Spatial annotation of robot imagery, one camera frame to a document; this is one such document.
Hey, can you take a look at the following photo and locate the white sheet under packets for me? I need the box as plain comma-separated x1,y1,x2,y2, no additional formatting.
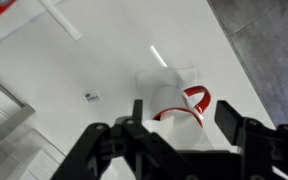
0,0,64,44

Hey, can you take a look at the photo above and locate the white mug red inside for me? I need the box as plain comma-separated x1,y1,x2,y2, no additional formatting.
149,84,213,130

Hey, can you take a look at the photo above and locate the white paper sheet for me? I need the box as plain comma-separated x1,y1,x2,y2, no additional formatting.
141,111,216,153

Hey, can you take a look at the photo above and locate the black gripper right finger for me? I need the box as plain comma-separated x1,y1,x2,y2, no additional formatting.
213,99,288,180

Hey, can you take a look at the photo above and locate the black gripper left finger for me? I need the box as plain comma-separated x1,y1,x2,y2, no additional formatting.
49,98,199,180

